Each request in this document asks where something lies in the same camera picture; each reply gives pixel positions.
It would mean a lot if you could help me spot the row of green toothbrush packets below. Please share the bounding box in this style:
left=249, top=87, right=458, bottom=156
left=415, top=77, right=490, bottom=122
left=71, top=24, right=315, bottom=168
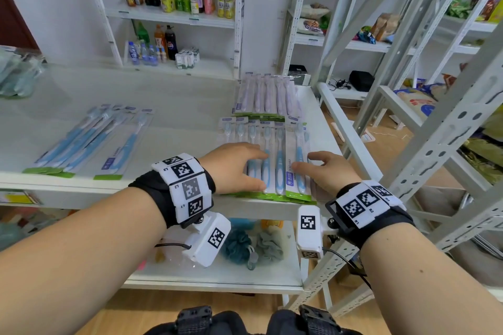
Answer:
left=0, top=46, right=45, bottom=99

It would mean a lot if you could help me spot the person's left forearm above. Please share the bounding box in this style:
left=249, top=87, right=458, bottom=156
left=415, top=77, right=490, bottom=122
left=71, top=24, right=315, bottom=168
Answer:
left=0, top=187, right=168, bottom=335

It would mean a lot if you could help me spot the white goods rack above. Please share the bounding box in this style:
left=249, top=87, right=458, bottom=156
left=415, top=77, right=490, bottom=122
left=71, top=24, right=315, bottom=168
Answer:
left=377, top=0, right=503, bottom=198

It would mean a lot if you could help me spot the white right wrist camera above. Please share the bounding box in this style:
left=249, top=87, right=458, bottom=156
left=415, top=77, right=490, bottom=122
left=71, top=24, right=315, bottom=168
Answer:
left=296, top=205, right=338, bottom=260

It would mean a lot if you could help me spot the person's left hand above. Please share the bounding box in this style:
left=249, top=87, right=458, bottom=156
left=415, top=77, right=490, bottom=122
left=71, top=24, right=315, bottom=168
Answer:
left=198, top=142, right=270, bottom=196

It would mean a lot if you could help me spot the black camera cable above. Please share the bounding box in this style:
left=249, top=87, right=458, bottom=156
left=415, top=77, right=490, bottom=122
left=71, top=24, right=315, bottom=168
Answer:
left=322, top=246, right=372, bottom=291
left=154, top=242, right=193, bottom=251

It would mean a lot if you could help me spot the small black box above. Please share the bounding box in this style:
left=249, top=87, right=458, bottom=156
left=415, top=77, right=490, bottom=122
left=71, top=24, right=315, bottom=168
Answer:
left=348, top=70, right=375, bottom=92

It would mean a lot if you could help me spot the row of purple toothbrush packets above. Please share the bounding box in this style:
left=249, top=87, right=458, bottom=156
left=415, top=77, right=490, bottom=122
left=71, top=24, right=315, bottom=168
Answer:
left=232, top=73, right=304, bottom=119

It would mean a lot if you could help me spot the red-brown wooden door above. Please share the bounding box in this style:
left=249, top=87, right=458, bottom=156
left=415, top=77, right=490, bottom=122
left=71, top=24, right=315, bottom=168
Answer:
left=0, top=0, right=40, bottom=51

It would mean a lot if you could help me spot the pile of large food bags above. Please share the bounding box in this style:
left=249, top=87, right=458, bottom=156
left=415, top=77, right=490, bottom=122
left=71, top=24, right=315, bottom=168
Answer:
left=392, top=73, right=503, bottom=186

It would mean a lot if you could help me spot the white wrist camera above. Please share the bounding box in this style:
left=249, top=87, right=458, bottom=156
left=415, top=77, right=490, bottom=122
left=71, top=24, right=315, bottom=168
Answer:
left=296, top=205, right=338, bottom=260
left=181, top=211, right=232, bottom=268

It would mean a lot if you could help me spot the white metal shelf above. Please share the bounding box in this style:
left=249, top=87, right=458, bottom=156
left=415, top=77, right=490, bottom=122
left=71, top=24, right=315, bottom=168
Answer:
left=0, top=0, right=503, bottom=335

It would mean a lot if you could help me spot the yellow packet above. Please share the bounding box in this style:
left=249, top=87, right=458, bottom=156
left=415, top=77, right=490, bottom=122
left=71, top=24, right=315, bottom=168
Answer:
left=487, top=0, right=503, bottom=24

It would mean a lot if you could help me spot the row of blue toothbrush packets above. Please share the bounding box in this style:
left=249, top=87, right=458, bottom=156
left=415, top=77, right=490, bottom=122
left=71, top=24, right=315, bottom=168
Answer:
left=23, top=103, right=155, bottom=182

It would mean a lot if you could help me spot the pile of snack packets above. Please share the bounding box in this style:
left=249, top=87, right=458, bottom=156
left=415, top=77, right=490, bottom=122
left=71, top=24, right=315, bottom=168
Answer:
left=298, top=3, right=401, bottom=43

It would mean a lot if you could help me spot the black wrist strap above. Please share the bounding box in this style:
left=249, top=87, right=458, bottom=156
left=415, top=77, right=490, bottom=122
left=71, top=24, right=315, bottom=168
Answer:
left=128, top=153, right=217, bottom=229
left=325, top=180, right=417, bottom=249

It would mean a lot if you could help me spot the person's right forearm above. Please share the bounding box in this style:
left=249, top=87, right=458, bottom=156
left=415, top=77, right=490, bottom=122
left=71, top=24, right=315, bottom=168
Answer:
left=359, top=222, right=503, bottom=335

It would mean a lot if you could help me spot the black right camera cable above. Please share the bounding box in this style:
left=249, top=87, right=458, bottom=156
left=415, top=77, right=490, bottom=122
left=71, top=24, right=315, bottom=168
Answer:
left=322, top=246, right=372, bottom=291

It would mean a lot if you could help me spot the white drinks shelving unit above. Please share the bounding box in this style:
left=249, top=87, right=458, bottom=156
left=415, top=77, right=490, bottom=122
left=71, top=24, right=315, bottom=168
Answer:
left=78, top=0, right=246, bottom=80

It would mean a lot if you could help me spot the green-bordered price label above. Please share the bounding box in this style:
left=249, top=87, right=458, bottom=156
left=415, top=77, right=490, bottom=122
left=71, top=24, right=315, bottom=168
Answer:
left=0, top=191, right=40, bottom=206

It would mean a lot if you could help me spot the person's right hand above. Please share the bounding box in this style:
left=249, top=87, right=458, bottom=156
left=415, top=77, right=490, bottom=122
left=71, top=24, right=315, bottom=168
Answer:
left=290, top=151, right=362, bottom=200

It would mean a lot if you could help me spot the black left wrist strap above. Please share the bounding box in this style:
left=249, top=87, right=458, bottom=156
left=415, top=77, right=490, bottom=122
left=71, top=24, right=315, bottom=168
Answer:
left=128, top=153, right=217, bottom=229

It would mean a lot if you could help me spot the cluster of water and soda bottles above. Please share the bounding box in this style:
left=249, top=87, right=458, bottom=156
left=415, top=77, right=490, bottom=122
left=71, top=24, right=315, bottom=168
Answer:
left=126, top=21, right=178, bottom=66

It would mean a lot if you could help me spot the cluster of small white cartons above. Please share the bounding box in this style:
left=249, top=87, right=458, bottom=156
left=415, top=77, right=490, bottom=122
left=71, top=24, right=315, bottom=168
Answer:
left=174, top=48, right=200, bottom=70

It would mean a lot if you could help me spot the black left camera cable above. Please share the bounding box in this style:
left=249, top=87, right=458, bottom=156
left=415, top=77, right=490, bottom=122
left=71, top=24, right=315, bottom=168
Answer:
left=154, top=242, right=193, bottom=251

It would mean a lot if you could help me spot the blue mesh bath sponge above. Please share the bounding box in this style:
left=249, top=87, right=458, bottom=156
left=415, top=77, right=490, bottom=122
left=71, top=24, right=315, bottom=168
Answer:
left=222, top=227, right=254, bottom=265

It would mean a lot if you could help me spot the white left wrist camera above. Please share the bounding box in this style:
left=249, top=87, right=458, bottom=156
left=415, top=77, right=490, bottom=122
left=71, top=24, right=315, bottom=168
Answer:
left=181, top=211, right=232, bottom=268

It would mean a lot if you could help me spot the black right wrist strap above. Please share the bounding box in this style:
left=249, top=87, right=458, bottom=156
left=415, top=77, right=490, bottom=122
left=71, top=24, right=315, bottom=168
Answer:
left=325, top=180, right=417, bottom=249

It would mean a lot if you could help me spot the white snack shelving unit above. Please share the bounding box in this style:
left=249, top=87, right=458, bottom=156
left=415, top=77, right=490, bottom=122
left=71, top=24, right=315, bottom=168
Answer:
left=281, top=0, right=398, bottom=84

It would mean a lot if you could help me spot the grey mesh bath sponge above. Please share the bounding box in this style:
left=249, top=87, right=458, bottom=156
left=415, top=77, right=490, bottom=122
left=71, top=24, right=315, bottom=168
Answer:
left=255, top=227, right=288, bottom=263

